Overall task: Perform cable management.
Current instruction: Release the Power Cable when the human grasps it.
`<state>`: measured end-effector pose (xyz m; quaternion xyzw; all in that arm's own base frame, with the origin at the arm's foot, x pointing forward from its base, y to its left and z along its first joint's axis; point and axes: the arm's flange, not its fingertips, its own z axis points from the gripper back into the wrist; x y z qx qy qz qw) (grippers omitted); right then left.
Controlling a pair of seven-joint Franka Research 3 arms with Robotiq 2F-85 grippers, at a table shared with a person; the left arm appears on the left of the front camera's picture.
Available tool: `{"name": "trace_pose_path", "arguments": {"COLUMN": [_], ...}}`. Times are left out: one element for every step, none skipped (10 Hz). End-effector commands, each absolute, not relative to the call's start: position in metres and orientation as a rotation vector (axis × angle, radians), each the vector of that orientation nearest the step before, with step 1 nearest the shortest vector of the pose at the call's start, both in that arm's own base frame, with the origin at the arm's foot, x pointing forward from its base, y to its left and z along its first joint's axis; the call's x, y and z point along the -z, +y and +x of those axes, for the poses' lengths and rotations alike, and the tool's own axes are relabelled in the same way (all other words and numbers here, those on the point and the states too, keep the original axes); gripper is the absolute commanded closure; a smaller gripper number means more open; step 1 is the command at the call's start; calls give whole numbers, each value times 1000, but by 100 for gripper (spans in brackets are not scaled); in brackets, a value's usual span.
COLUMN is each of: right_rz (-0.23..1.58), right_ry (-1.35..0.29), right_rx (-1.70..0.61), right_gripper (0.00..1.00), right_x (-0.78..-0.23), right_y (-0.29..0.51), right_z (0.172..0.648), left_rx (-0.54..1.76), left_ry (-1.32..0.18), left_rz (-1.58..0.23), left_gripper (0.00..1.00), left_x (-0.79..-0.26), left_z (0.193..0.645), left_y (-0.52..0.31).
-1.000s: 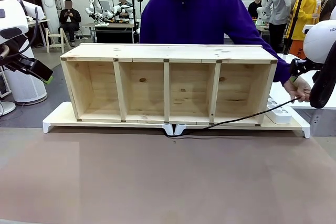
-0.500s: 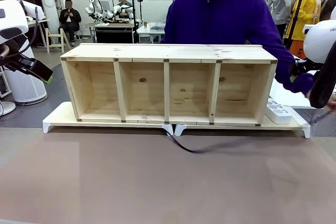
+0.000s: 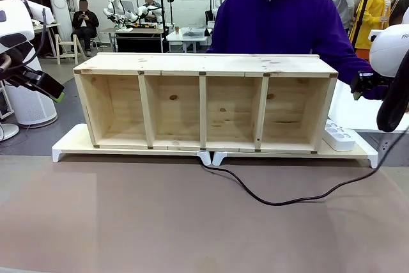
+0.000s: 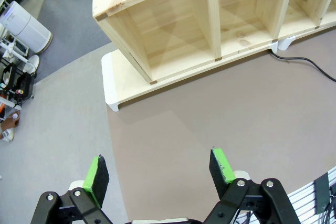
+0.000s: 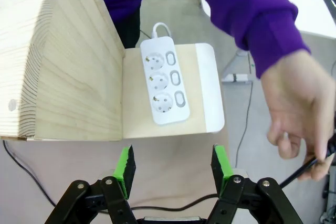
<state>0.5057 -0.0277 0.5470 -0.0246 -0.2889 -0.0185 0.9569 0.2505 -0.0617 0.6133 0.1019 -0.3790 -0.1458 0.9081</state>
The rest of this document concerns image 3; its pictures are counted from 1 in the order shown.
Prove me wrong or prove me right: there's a wooden four-compartment shelf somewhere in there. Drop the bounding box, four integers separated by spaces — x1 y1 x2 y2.
72 52 339 154

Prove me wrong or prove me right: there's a white perforated air purifier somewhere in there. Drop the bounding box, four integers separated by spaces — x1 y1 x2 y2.
4 52 59 128

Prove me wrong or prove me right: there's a tall white tower appliance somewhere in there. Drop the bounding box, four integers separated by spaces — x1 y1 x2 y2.
43 0 75 43

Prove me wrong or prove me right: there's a seated man in black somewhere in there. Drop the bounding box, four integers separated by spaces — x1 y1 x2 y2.
70 0 100 58

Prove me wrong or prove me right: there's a black sleeve on right arm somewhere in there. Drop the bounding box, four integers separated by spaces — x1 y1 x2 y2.
376 47 409 133

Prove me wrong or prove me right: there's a person's left forearm purple sleeve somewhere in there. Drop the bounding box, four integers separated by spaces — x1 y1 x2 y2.
334 57 389 101

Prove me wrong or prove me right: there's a brown background table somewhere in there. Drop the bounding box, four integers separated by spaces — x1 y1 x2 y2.
99 26 169 54

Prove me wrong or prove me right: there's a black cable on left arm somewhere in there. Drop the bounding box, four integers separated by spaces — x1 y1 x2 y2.
17 0 49 74

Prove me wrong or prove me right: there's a black light stand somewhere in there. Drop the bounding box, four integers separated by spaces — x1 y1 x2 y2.
158 0 176 53

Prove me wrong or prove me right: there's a black tripod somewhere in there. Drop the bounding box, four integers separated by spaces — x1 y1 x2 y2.
350 0 374 43

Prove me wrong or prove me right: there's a white power strip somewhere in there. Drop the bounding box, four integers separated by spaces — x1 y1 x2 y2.
321 118 357 152

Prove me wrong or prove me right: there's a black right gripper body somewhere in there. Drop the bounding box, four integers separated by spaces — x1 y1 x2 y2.
358 72 394 92

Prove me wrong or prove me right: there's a person in purple hoodie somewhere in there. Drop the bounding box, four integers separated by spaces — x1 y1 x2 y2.
206 0 389 101

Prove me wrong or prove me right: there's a small white background table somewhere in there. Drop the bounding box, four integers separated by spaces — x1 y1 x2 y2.
166 26 213 54

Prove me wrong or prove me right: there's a wooden riser with white legs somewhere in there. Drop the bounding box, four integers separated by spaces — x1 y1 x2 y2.
212 127 379 169
51 124 212 167

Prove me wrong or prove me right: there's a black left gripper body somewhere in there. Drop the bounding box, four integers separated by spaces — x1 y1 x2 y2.
8 66 49 90

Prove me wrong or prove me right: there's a yellow raincoat mannequin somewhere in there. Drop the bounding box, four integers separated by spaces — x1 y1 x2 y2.
350 0 394 51

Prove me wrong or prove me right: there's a wooden step stool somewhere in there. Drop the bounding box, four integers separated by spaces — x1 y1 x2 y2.
54 33 88 65

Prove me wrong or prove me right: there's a black power cable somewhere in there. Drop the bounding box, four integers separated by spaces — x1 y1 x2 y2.
199 125 409 207

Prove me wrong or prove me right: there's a white fan base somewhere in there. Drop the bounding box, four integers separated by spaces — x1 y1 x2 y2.
0 121 20 142

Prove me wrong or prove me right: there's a wooden side desk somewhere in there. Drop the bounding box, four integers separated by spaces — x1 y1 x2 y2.
31 22 61 58

